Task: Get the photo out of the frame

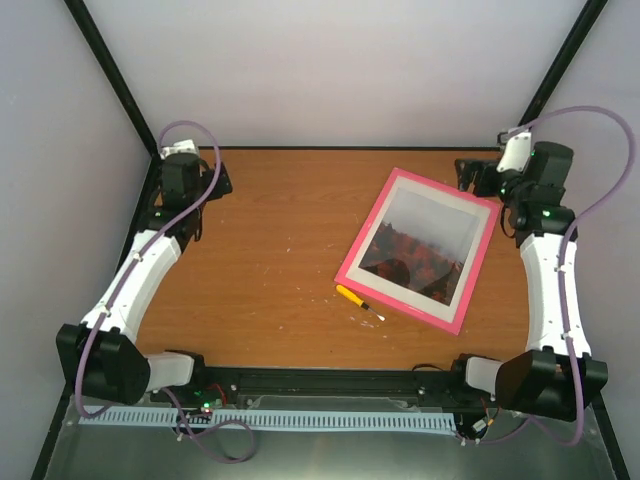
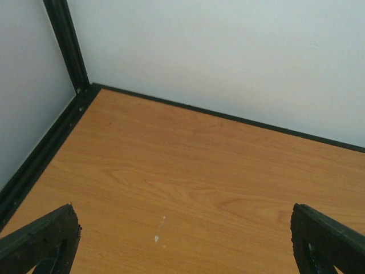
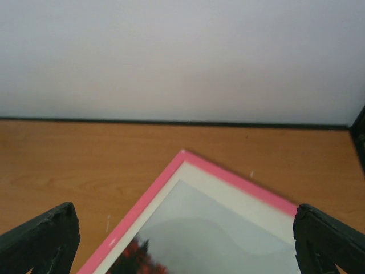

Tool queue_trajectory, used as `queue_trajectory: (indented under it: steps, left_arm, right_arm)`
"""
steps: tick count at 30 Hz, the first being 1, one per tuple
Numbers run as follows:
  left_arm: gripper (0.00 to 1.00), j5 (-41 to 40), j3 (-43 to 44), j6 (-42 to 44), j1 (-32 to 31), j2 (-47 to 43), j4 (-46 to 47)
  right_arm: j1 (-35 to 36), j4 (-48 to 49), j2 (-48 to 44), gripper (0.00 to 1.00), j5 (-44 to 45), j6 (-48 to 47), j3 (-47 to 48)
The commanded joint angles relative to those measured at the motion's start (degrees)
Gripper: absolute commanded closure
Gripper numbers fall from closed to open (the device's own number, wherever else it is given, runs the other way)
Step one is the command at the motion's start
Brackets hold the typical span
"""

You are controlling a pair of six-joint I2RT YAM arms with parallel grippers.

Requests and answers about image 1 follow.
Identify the yellow handled screwdriver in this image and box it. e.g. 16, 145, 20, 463
335, 284, 386, 321

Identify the pink picture frame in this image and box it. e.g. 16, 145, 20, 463
334, 168, 499, 335

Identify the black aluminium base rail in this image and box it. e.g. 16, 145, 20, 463
171, 366, 497, 412

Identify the steel front plate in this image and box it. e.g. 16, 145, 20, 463
43, 398, 628, 479

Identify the small green lit circuit board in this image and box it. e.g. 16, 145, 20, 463
199, 396, 227, 415

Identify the light blue slotted cable duct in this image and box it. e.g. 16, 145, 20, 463
79, 407, 456, 435

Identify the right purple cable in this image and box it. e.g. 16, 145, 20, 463
456, 105, 636, 447

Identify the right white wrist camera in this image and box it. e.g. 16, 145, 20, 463
496, 127, 532, 173

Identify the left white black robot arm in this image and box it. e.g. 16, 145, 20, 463
56, 140, 232, 405

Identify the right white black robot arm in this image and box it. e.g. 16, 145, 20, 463
452, 140, 608, 421

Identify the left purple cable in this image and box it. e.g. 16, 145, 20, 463
74, 120, 256, 463

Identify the left black corner post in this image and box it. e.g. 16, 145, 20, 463
64, 0, 158, 161

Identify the purple cable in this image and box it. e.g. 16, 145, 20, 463
456, 105, 636, 447
74, 120, 256, 463

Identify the right black corner post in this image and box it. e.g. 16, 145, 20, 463
518, 0, 608, 126

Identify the black corner post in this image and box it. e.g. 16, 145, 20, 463
518, 0, 608, 126
64, 0, 158, 161

